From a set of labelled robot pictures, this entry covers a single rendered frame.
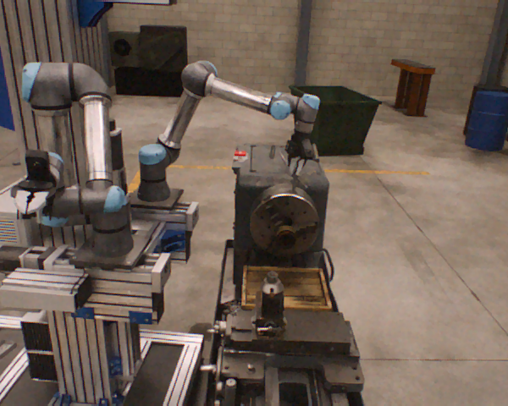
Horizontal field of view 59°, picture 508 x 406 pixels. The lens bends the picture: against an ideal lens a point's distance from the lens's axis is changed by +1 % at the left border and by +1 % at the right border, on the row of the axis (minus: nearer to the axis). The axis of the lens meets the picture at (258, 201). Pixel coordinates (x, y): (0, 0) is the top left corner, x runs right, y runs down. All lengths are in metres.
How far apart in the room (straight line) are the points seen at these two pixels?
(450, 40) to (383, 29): 1.72
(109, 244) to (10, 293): 0.36
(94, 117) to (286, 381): 1.05
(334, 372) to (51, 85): 1.25
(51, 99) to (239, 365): 1.02
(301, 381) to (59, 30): 1.42
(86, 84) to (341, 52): 10.84
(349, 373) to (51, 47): 1.46
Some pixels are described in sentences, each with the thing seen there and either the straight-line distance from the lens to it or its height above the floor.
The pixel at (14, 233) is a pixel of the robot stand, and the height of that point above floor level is 1.14.
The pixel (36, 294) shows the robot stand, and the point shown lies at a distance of 1.73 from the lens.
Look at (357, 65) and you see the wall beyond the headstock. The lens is 12.24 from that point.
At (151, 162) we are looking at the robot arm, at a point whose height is 1.34.
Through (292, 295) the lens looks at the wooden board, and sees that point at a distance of 1.94.
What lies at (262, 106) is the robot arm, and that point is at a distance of 1.84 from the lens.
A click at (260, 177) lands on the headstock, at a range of 2.15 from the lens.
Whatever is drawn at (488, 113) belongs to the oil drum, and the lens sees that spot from 8.14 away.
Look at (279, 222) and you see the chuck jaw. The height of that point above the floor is 1.13.
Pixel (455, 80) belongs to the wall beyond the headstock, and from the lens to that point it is 13.17.
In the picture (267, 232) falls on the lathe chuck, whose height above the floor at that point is 1.05.
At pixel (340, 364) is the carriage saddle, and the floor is 0.90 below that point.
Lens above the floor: 1.99
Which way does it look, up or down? 23 degrees down
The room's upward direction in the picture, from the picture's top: 3 degrees clockwise
